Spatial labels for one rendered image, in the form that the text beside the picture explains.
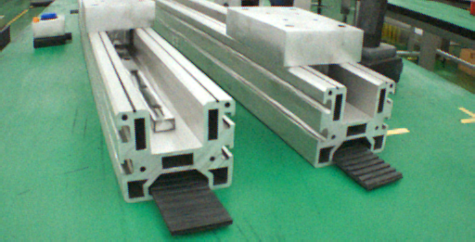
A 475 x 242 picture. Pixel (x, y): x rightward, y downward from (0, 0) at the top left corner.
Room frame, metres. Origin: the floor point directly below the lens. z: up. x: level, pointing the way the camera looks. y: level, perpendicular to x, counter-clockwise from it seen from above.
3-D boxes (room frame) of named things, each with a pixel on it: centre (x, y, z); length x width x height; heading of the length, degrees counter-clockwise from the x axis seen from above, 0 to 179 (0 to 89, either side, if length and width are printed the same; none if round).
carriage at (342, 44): (0.52, -0.06, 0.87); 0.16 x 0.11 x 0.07; 25
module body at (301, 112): (0.75, 0.04, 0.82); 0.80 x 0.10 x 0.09; 25
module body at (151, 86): (0.67, 0.22, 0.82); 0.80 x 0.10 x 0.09; 25
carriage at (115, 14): (0.67, 0.22, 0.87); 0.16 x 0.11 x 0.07; 25
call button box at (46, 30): (0.87, 0.44, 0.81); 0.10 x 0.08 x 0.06; 115
